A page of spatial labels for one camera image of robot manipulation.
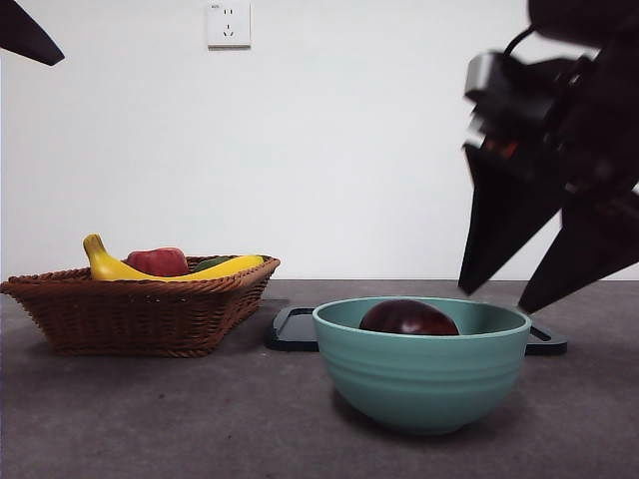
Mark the black rectangular tray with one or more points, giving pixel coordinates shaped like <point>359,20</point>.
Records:
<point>289,334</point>

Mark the brown wicker basket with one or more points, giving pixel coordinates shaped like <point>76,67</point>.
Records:
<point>135,319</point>

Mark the green vegetable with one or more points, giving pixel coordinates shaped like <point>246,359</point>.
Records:
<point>209,263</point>

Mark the yellow banana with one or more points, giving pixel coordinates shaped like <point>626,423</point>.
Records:
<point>102,264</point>

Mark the dark purple plum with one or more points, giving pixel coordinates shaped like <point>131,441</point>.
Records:
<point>409,319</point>

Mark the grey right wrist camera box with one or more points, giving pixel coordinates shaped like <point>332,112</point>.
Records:
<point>504,85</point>

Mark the white wall socket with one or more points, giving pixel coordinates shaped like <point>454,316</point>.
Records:
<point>228,25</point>

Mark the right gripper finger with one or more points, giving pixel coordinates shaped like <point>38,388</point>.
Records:
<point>489,224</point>
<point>589,249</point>

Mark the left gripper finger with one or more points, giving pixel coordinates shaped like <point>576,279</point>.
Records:
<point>25,30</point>

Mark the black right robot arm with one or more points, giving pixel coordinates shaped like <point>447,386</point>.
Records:
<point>599,20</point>

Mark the teal ribbed bowl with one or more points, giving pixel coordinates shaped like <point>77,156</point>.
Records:
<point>419,384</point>

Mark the red apple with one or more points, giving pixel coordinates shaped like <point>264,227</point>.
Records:
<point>155,259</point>

